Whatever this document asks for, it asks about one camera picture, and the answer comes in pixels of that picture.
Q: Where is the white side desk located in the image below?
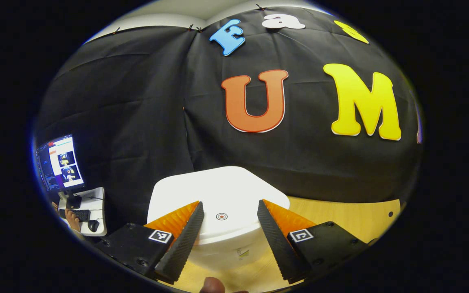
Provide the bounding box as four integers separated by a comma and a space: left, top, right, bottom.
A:
57, 187, 108, 237

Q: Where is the wooden desktop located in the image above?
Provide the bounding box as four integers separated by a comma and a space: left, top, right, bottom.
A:
157, 196, 401, 293

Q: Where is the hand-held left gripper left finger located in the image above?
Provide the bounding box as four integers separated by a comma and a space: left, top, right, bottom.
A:
96, 201, 204, 284

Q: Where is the black backdrop cloth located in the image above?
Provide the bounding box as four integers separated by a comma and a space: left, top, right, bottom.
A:
34, 6, 423, 228

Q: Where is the computer monitor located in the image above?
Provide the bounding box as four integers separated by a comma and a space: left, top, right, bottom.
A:
35, 134, 85, 210

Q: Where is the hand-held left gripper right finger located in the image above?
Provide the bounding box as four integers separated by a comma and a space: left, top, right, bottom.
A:
257, 199, 368, 284

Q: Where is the white desktop garbage bin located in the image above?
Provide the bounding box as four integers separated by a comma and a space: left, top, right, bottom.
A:
147, 166, 291, 272

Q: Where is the black keyboard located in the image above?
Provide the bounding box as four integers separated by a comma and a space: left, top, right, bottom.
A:
59, 209, 92, 223

